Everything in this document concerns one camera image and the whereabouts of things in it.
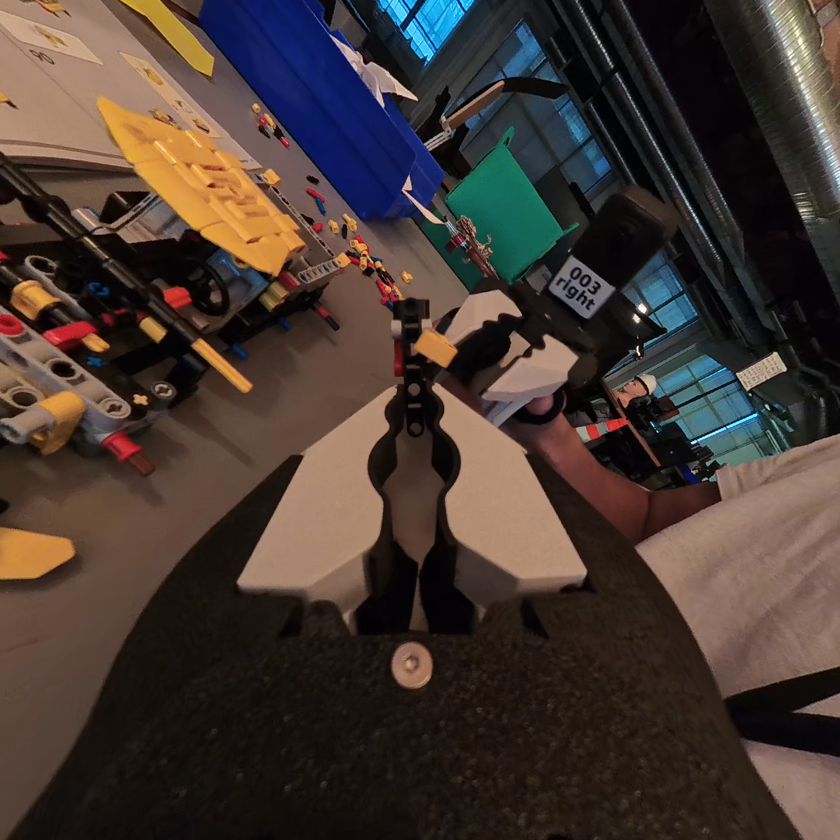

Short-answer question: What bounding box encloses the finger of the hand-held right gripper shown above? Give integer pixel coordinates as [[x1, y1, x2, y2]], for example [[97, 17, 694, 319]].
[[433, 290, 530, 370], [481, 339, 581, 430]]

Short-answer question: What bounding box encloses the wooden board on stand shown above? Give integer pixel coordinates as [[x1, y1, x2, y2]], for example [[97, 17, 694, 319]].
[[420, 77, 571, 153]]

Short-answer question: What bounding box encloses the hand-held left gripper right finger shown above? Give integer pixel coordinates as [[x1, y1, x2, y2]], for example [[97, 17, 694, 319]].
[[422, 379, 587, 632]]

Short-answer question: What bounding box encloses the white wall notice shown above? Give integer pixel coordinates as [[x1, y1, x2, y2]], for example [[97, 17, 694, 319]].
[[735, 351, 786, 393]]

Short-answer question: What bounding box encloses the black shoulder strap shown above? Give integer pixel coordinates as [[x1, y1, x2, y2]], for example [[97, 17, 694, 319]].
[[724, 669, 840, 757]]

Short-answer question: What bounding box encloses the person's right hand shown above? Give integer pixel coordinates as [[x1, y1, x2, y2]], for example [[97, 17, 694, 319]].
[[455, 381, 595, 463]]

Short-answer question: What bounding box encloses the silver ventilation duct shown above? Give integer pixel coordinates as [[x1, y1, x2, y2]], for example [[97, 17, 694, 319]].
[[705, 0, 840, 217]]

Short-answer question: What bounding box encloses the small yellow black brick assembly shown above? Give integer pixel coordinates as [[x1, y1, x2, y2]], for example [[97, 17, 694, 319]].
[[390, 298, 459, 438]]

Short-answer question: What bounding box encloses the large paned window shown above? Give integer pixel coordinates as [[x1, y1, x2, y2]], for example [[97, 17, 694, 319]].
[[374, 0, 798, 460]]

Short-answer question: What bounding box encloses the yellow black brick car model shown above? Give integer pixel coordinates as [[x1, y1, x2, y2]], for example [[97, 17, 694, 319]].
[[0, 97, 342, 475]]

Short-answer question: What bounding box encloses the blue plastic bin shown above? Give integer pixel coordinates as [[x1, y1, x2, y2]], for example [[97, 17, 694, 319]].
[[200, 0, 446, 222]]

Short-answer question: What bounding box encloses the small brown toy figure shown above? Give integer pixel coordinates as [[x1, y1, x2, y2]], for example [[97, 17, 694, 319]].
[[451, 215, 494, 278]]

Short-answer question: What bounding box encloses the grey desk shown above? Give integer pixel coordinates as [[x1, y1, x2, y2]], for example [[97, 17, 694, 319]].
[[0, 0, 476, 683]]

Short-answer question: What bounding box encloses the orange striped barrier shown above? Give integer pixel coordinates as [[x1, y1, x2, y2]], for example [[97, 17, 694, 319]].
[[574, 415, 626, 446]]

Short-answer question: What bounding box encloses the open instruction booklet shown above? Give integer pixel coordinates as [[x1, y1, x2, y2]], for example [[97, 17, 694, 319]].
[[0, 0, 263, 173]]

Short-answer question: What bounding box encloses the yellow flat card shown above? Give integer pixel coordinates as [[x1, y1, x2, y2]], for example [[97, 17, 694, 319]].
[[121, 0, 215, 77]]

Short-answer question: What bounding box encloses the yellow pointed panel piece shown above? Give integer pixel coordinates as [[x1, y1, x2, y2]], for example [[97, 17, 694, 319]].
[[0, 527, 77, 581]]

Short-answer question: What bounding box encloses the white paper scrap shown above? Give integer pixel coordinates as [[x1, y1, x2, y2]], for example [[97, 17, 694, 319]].
[[400, 174, 448, 225]]

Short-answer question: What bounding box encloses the person's right forearm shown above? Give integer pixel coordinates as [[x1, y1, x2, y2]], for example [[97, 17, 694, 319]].
[[545, 433, 723, 544]]

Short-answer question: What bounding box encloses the white crumpled paper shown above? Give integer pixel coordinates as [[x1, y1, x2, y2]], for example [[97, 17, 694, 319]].
[[331, 29, 419, 104]]

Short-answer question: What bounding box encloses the pile of small connector pins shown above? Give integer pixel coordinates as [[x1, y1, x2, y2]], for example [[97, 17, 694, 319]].
[[252, 101, 416, 311]]

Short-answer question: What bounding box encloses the green plastic bin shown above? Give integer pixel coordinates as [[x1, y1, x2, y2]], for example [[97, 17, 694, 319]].
[[420, 126, 581, 293]]

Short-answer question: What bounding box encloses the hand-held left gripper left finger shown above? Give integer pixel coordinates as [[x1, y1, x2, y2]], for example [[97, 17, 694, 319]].
[[238, 386, 398, 635]]

